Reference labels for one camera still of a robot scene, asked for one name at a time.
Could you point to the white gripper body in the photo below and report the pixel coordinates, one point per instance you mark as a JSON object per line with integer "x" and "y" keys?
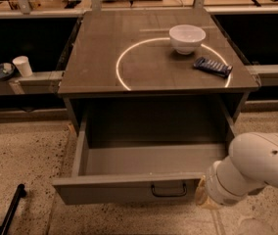
{"x": 214, "y": 187}

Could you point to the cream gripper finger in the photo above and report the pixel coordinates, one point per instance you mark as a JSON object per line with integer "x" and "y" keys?
{"x": 202, "y": 198}

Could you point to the grey top drawer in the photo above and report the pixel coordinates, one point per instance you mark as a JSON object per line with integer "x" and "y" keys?
{"x": 120, "y": 154}

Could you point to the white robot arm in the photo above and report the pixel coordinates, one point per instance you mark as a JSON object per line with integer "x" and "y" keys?
{"x": 251, "y": 165}

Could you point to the grey drawer cabinet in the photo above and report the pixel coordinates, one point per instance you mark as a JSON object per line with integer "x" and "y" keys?
{"x": 124, "y": 60}

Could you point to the blue snack packet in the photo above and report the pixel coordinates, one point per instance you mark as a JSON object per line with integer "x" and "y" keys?
{"x": 214, "y": 67}

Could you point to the white ceramic bowl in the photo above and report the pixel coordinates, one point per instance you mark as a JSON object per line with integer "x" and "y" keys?
{"x": 186, "y": 38}

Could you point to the black stand leg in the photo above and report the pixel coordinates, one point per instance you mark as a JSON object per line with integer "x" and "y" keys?
{"x": 19, "y": 193}

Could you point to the white paper cup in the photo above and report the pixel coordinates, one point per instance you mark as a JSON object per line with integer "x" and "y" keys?
{"x": 23, "y": 66}

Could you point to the dark round plate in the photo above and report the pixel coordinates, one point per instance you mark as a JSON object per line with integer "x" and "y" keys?
{"x": 6, "y": 71}

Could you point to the black top drawer handle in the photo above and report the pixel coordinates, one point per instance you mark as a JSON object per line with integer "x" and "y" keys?
{"x": 169, "y": 191}

